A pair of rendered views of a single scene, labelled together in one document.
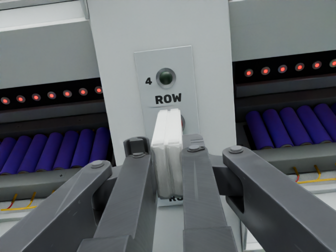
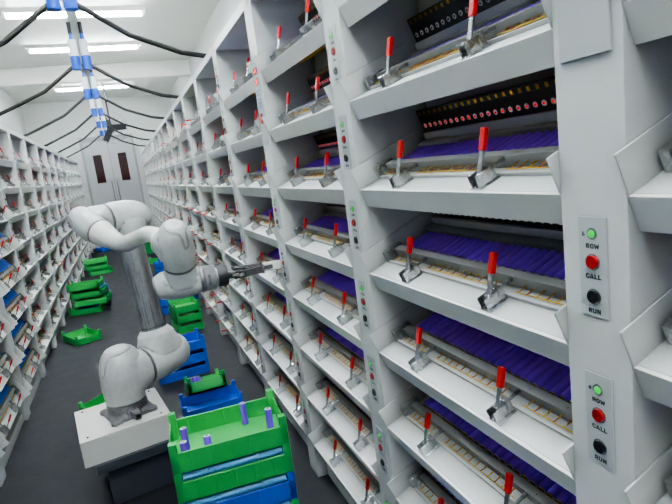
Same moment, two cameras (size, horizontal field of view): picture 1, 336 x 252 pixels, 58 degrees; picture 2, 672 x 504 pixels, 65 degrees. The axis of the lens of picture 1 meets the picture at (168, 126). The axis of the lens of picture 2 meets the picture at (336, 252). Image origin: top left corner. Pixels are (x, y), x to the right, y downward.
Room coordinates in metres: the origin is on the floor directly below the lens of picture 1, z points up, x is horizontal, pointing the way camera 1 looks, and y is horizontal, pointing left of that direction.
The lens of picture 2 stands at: (-0.40, -1.83, 1.21)
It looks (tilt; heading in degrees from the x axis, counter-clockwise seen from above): 10 degrees down; 66
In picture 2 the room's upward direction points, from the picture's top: 7 degrees counter-clockwise
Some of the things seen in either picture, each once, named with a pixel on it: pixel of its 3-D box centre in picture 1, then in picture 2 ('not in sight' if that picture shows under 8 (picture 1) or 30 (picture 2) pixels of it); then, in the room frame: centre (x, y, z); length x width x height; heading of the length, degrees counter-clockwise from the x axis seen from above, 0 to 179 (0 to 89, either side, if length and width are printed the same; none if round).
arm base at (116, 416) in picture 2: not in sight; (129, 406); (-0.39, 0.37, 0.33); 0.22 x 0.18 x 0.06; 104
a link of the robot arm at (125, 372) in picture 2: not in sight; (123, 372); (-0.39, 0.39, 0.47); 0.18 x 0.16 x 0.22; 30
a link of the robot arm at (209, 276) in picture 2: not in sight; (208, 277); (-0.06, 0.01, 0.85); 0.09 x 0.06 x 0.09; 87
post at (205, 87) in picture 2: not in sight; (234, 222); (0.40, 1.39, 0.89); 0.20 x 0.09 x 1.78; 177
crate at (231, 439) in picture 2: not in sight; (226, 427); (-0.17, -0.45, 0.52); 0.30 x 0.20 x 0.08; 172
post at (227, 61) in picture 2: not in sight; (262, 232); (0.36, 0.69, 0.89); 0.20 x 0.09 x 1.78; 177
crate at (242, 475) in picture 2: not in sight; (231, 454); (-0.17, -0.45, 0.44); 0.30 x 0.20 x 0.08; 172
